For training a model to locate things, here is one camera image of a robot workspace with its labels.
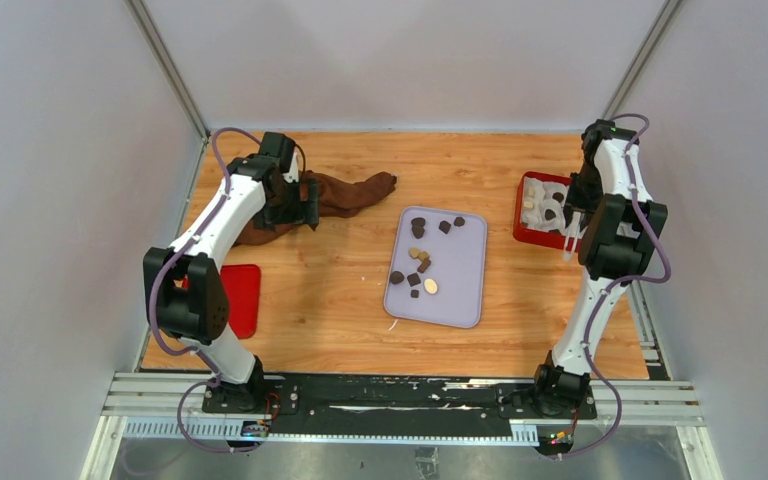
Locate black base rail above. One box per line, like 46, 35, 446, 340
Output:
201, 373, 596, 438

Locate dark ridged chocolate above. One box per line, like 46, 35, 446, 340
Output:
406, 273, 421, 287

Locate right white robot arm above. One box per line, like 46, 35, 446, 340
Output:
530, 119, 668, 418

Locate white oval chocolate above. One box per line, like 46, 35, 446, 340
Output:
423, 278, 439, 295

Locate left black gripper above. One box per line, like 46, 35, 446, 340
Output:
254, 177, 317, 234

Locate red box lid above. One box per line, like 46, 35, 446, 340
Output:
220, 264, 262, 340

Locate brown cloth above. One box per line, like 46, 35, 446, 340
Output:
233, 170, 398, 246

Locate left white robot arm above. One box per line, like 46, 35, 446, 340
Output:
143, 132, 319, 413

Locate red box with white liners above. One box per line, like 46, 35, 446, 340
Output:
513, 171, 584, 254

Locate lavender tray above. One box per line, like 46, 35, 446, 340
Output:
383, 206, 488, 329

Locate dark round chocolate left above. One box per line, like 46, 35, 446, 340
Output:
389, 271, 404, 285

